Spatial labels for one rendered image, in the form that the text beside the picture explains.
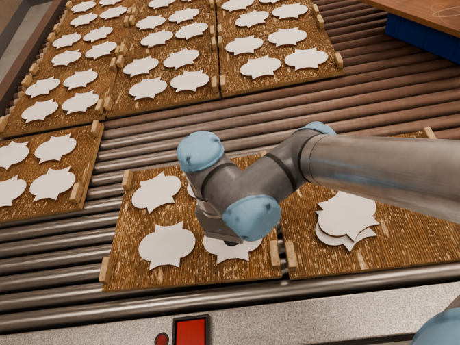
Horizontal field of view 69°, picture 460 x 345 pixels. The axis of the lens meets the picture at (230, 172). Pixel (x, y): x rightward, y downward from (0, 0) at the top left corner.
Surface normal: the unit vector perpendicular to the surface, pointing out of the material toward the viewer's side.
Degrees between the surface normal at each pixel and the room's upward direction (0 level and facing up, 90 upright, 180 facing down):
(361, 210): 0
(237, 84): 0
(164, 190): 0
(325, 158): 55
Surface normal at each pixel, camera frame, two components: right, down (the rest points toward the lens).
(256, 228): 0.58, 0.56
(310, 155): -0.91, -0.17
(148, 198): -0.18, -0.62
